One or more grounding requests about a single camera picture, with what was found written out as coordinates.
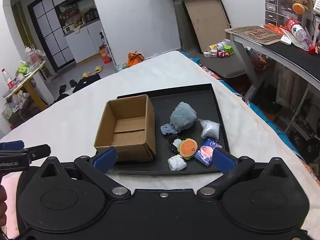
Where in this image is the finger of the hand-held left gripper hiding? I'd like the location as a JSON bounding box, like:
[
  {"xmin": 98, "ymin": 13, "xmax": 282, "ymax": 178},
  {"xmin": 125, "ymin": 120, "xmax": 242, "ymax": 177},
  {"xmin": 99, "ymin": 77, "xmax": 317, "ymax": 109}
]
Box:
[
  {"xmin": 0, "ymin": 141, "xmax": 25, "ymax": 153},
  {"xmin": 24, "ymin": 144, "xmax": 51, "ymax": 164}
]

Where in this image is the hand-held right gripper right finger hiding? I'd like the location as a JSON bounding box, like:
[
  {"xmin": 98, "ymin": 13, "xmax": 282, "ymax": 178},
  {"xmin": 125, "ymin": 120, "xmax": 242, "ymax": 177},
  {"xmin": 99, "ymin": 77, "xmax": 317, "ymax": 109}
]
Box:
[{"xmin": 197, "ymin": 147, "xmax": 288, "ymax": 200}]

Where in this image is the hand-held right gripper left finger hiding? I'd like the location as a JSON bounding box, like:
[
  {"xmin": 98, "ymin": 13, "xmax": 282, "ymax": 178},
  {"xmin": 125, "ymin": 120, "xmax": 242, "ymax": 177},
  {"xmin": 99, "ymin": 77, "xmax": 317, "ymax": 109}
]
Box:
[{"xmin": 37, "ymin": 146, "xmax": 132, "ymax": 199}]

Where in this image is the blue tissue packet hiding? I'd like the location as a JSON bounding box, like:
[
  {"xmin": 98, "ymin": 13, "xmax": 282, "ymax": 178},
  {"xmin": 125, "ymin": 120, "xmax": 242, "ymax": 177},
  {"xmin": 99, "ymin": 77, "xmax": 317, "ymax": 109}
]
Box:
[{"xmin": 194, "ymin": 139, "xmax": 223, "ymax": 167}]

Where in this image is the brown cardboard box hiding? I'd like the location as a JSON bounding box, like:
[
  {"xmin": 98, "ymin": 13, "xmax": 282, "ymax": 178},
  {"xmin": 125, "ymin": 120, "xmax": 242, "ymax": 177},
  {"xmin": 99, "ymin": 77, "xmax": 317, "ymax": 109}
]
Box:
[{"xmin": 94, "ymin": 94, "xmax": 157, "ymax": 162}]

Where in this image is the clear crinkly plastic bag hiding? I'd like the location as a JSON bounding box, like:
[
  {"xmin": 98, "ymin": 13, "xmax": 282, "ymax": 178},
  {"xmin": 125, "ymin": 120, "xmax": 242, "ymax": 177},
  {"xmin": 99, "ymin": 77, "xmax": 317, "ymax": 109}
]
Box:
[{"xmin": 199, "ymin": 118, "xmax": 220, "ymax": 140}]

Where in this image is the orange burger plush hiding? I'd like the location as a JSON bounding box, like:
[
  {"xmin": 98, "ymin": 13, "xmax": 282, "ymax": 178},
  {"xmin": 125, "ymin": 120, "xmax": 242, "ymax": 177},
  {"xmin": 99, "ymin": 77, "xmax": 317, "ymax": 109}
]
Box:
[
  {"xmin": 292, "ymin": 3, "xmax": 306, "ymax": 14},
  {"xmin": 179, "ymin": 139, "xmax": 198, "ymax": 160}
]

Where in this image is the blue fluffy plush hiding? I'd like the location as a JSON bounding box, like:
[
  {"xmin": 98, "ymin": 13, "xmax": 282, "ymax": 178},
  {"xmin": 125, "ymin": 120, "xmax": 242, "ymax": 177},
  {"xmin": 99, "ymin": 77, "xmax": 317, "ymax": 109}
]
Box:
[{"xmin": 170, "ymin": 102, "xmax": 198, "ymax": 132}]

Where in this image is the black plastic tray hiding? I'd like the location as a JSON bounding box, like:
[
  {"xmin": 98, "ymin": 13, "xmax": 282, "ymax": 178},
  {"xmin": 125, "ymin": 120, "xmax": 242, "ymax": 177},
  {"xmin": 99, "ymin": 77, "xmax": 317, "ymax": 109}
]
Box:
[{"xmin": 96, "ymin": 83, "xmax": 230, "ymax": 176}]

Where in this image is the person's left hand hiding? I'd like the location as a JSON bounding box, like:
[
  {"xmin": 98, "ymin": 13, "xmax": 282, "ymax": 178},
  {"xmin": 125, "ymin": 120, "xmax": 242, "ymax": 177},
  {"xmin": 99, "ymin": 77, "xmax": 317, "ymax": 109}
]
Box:
[{"xmin": 0, "ymin": 185, "xmax": 8, "ymax": 228}]

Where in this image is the pink cloth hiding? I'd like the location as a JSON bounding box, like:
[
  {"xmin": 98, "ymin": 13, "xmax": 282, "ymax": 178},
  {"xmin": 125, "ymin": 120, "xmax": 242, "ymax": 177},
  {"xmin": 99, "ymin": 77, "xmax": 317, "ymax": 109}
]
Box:
[{"xmin": 0, "ymin": 174, "xmax": 25, "ymax": 238}]

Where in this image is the grey printed pouch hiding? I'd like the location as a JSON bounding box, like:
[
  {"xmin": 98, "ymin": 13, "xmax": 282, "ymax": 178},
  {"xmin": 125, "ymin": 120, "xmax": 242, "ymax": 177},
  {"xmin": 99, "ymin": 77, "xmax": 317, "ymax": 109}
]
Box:
[{"xmin": 160, "ymin": 122, "xmax": 177, "ymax": 137}]

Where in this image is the red cap bottle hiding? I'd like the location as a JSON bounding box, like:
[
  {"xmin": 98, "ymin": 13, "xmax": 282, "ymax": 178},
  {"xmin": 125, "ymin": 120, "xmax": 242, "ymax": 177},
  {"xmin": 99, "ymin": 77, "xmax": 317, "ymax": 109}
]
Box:
[{"xmin": 1, "ymin": 68, "xmax": 15, "ymax": 90}]

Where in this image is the yellow legged side table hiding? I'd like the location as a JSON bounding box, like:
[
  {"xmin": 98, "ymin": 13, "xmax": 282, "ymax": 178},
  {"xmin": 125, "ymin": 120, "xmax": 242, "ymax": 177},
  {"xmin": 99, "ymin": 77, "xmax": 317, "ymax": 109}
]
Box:
[{"xmin": 2, "ymin": 60, "xmax": 48, "ymax": 111}]

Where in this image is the black floor fan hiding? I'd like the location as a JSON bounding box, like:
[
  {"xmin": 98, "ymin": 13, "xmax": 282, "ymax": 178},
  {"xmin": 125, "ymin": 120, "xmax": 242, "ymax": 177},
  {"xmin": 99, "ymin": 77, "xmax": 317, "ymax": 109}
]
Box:
[{"xmin": 306, "ymin": 137, "xmax": 320, "ymax": 163}]

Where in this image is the orange bag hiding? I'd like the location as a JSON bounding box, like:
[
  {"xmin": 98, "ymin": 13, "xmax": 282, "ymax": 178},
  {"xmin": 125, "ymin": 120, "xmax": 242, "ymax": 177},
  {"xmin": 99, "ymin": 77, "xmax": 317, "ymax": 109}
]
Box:
[{"xmin": 127, "ymin": 52, "xmax": 145, "ymax": 67}]

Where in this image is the white yellow cup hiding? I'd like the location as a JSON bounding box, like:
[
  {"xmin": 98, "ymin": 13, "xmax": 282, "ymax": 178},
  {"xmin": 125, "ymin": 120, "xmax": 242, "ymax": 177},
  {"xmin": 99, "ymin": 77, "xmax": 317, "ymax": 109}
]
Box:
[{"xmin": 209, "ymin": 42, "xmax": 225, "ymax": 53}]

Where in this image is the white kitchen cabinet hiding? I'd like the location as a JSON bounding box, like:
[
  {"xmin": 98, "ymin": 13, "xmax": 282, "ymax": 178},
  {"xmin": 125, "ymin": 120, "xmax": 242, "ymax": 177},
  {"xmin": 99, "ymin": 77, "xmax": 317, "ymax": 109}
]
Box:
[{"xmin": 64, "ymin": 20, "xmax": 105, "ymax": 63}]

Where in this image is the grey desk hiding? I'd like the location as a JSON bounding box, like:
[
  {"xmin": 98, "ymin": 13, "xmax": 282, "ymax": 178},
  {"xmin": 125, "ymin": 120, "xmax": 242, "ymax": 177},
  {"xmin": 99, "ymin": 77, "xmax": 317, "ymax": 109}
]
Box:
[{"xmin": 224, "ymin": 26, "xmax": 320, "ymax": 140}]

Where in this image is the black framed glass door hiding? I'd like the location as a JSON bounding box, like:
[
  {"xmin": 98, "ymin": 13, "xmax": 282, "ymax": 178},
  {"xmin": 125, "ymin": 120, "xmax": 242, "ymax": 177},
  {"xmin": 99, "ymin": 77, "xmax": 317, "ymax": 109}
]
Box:
[{"xmin": 27, "ymin": 0, "xmax": 76, "ymax": 68}]

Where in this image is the black desk mat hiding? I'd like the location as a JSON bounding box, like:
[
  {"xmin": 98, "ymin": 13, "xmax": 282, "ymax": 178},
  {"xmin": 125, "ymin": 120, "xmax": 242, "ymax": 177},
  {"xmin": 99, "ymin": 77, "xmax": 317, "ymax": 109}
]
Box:
[{"xmin": 262, "ymin": 39, "xmax": 320, "ymax": 80}]

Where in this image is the brown patterned board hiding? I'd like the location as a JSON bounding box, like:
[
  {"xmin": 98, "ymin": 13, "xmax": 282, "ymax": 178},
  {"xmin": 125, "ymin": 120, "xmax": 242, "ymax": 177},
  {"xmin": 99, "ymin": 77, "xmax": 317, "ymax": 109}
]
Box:
[{"xmin": 224, "ymin": 26, "xmax": 283, "ymax": 45}]

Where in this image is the large brown-lined tray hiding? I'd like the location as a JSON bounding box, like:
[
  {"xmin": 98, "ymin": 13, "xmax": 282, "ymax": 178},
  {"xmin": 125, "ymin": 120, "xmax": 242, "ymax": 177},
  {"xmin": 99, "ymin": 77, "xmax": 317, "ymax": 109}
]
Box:
[{"xmin": 181, "ymin": 0, "xmax": 232, "ymax": 53}]

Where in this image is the red label plastic bottle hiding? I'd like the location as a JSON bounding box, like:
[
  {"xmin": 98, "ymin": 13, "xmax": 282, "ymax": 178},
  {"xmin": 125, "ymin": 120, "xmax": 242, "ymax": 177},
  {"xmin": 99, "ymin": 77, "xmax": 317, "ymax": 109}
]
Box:
[{"xmin": 284, "ymin": 16, "xmax": 316, "ymax": 53}]

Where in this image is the grey drawer organizer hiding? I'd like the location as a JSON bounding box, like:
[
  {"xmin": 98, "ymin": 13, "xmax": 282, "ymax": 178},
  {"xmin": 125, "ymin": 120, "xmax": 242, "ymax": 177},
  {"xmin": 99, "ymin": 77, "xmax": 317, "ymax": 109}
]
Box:
[{"xmin": 265, "ymin": 0, "xmax": 304, "ymax": 27}]

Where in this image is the black white keychain toy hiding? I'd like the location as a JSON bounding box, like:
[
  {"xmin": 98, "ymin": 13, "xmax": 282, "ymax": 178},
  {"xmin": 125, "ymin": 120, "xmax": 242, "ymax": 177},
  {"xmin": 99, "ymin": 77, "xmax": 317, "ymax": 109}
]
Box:
[{"xmin": 168, "ymin": 135, "xmax": 184, "ymax": 154}]

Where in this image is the white wire rack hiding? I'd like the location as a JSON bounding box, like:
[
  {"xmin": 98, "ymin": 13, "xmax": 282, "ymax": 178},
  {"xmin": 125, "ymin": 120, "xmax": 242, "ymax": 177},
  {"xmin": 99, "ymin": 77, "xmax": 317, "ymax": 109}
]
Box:
[{"xmin": 103, "ymin": 34, "xmax": 117, "ymax": 66}]

